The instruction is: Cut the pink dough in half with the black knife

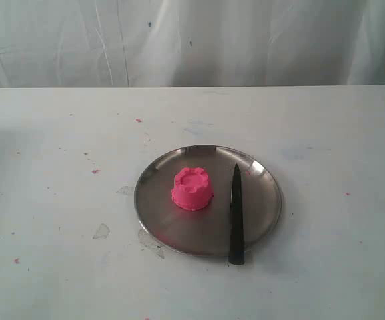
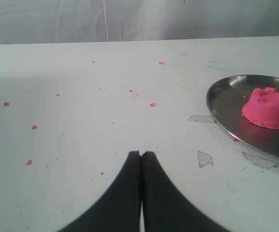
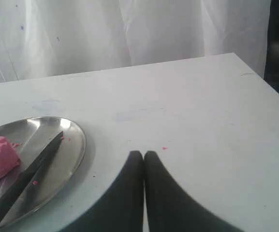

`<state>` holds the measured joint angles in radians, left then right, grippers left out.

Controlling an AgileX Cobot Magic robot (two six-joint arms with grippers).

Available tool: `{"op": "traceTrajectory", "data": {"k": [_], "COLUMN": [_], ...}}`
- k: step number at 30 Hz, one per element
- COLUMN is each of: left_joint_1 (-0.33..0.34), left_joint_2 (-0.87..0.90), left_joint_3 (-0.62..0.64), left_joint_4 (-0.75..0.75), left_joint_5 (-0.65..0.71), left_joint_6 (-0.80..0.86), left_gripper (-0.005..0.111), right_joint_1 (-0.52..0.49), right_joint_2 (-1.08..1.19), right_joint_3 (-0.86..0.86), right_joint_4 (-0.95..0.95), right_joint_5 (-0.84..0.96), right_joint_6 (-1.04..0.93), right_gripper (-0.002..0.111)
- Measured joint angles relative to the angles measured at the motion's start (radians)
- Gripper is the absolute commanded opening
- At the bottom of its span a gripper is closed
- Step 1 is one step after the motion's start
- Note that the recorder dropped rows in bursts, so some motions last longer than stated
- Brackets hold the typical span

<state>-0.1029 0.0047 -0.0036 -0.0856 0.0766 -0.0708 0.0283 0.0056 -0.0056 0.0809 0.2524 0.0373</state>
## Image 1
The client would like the round stainless steel plate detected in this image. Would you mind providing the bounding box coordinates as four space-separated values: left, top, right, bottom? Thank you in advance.
134 145 282 257

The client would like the white backdrop curtain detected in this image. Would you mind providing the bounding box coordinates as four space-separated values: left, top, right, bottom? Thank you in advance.
0 1 385 87

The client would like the pink play dough lump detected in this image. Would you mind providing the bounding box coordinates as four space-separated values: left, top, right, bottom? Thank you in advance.
171 167 214 211

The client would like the black plastic knife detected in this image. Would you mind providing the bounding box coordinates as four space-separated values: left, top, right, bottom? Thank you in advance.
228 164 245 266

